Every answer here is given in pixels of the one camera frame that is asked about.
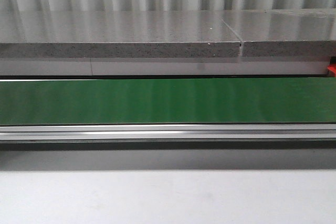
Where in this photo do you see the red plastic tray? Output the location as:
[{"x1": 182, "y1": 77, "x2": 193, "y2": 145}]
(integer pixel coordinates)
[{"x1": 327, "y1": 63, "x2": 336, "y2": 77}]

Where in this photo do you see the aluminium conveyor side rail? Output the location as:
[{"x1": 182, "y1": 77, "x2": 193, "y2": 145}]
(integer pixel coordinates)
[{"x1": 1, "y1": 123, "x2": 335, "y2": 144}]

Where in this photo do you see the grey stone counter slab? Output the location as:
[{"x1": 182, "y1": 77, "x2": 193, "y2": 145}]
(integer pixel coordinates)
[{"x1": 1, "y1": 11, "x2": 240, "y2": 58}]

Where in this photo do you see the green conveyor belt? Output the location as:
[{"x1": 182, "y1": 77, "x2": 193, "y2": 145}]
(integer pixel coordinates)
[{"x1": 1, "y1": 77, "x2": 335, "y2": 125}]

